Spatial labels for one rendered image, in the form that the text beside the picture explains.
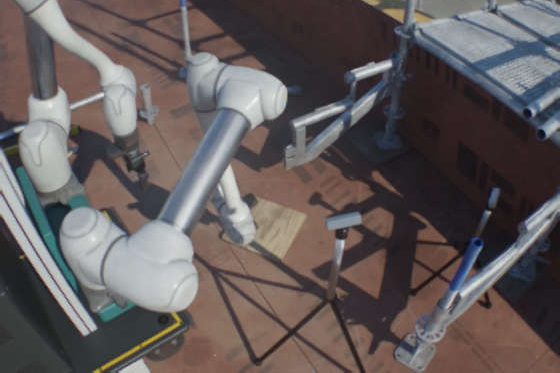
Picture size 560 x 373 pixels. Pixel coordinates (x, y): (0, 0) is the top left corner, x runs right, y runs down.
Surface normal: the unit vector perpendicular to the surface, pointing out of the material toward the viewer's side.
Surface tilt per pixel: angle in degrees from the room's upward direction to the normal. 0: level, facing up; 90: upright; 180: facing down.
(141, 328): 0
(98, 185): 0
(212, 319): 0
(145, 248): 12
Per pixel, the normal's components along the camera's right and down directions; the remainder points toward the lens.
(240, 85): -0.13, -0.46
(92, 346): 0.00, -0.73
